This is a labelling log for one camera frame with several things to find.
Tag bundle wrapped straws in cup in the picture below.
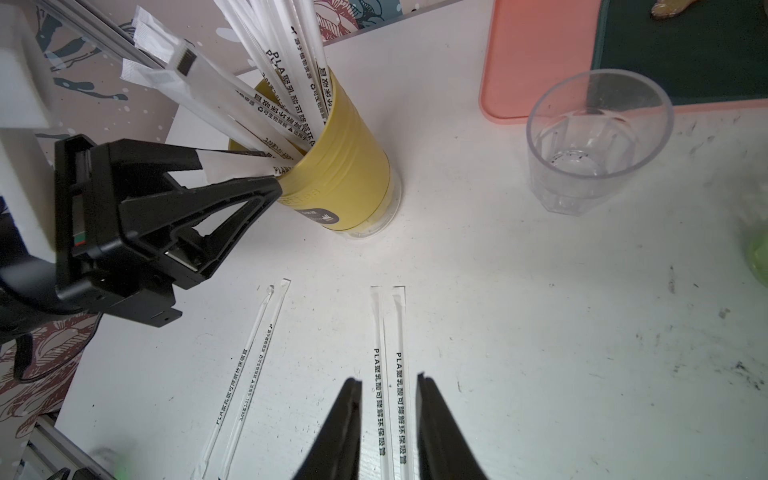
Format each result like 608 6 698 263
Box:
121 1 337 183

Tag clear plastic cup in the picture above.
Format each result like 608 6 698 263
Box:
526 69 674 216

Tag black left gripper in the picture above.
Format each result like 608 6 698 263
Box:
55 135 282 327

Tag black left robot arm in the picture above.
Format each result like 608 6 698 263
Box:
1 135 291 383

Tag yellow straw cup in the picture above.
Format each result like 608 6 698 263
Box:
227 68 403 239

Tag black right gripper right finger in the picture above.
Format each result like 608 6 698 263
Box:
416 373 487 480

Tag green mat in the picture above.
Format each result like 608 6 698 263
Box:
592 0 767 105

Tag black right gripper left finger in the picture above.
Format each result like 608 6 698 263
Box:
293 377 362 480

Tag pink tray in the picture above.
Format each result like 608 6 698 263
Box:
479 1 767 124

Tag wooden spoon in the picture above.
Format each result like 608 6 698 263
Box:
650 0 697 20

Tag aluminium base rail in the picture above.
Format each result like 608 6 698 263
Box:
12 414 116 480

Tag straw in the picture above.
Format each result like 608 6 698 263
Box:
392 286 415 479
217 278 291 479
190 285 275 480
370 286 395 479

